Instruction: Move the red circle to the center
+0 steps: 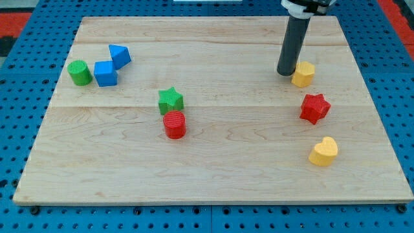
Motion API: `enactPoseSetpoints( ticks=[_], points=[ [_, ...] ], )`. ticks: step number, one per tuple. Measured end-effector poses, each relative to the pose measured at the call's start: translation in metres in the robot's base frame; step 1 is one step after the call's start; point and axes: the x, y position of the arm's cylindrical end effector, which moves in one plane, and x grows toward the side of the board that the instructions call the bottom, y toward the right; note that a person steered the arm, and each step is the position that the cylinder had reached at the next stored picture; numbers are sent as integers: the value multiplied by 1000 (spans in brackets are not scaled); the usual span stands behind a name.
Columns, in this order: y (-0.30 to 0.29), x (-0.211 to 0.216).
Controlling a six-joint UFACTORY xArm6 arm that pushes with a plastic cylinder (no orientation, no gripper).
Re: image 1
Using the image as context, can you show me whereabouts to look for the yellow heart block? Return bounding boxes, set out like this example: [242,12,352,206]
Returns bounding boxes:
[308,137,338,166]

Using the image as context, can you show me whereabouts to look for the red cylinder block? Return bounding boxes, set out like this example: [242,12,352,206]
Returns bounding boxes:
[163,110,186,139]

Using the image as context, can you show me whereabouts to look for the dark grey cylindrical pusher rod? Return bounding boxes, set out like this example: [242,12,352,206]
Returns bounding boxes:
[277,16,310,76]

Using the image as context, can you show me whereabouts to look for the green cylinder block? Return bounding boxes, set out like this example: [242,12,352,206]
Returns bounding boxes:
[67,60,92,86]

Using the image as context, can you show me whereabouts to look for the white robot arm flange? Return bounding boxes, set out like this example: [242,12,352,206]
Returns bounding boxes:
[281,0,336,19]

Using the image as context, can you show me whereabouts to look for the red star block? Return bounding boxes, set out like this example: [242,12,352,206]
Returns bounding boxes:
[300,94,331,125]

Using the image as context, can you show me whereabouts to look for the wooden board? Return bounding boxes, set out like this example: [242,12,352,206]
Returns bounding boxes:
[14,16,413,206]

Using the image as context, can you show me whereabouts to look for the blue cube block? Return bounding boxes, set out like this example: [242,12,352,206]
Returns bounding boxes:
[94,61,118,87]

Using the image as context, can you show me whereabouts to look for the green star block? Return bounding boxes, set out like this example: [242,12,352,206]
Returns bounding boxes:
[158,87,184,115]

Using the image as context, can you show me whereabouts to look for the yellow hexagon block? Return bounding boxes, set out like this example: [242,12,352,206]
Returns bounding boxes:
[291,61,316,88]

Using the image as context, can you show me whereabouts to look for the blue triangular prism block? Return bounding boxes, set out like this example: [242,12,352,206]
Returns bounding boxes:
[109,44,131,70]

